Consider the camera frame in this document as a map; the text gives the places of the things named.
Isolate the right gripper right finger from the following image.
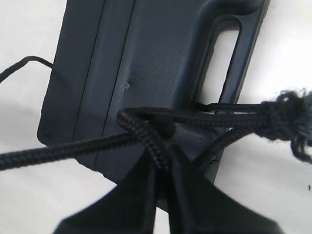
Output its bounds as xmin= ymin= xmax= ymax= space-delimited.
xmin=166 ymin=145 xmax=283 ymax=234

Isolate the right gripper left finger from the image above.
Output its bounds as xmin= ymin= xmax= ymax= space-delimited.
xmin=57 ymin=151 xmax=158 ymax=234

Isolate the black cord with loop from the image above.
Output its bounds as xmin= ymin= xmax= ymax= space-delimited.
xmin=0 ymin=56 xmax=312 ymax=173

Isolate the black plastic carry case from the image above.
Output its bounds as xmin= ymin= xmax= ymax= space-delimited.
xmin=37 ymin=0 xmax=270 ymax=195

